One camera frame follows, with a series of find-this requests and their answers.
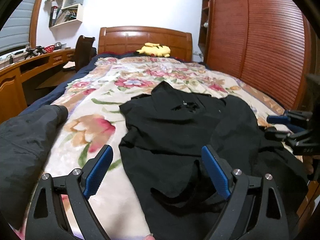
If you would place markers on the floral blanket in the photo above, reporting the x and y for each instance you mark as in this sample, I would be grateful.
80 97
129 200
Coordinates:
150 70

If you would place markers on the wooden louvered wardrobe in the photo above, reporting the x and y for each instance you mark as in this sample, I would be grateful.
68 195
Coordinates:
262 42

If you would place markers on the red basket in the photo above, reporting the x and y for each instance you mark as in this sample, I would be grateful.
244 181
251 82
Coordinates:
50 48

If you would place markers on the grey window blind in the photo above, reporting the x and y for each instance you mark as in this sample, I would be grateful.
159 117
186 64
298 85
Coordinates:
17 25

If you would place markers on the wooden bed headboard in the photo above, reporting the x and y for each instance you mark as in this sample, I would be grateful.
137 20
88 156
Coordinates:
120 40

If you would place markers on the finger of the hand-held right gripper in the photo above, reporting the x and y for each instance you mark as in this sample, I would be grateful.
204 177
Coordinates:
275 132
277 119

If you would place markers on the dark grey folded jacket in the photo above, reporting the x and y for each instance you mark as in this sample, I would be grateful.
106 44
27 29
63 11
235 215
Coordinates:
22 150

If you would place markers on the white wall shelf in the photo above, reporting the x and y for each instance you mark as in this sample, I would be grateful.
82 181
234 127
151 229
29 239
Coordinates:
79 13

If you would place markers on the dark brown chair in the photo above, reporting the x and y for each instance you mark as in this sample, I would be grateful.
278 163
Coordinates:
82 52

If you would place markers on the wooden desk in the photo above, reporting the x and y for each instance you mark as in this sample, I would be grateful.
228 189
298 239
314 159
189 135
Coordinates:
10 87

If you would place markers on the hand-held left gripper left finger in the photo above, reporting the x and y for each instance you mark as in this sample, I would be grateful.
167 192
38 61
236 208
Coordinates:
98 171

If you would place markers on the yellow plush toy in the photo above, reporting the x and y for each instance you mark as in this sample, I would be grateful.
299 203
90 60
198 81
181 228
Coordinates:
155 50

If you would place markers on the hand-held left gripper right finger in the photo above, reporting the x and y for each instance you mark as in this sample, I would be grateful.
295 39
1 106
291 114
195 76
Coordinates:
216 172

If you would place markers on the black button coat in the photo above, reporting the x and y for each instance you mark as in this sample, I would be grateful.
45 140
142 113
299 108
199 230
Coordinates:
162 135

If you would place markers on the black hand-held device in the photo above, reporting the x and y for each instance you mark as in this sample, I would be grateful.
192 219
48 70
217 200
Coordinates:
36 51

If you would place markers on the person's left hand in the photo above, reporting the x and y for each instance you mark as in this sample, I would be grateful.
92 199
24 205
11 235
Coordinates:
148 237

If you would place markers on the person's right hand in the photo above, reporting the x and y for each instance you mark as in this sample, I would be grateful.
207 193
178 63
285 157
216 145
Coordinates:
308 166

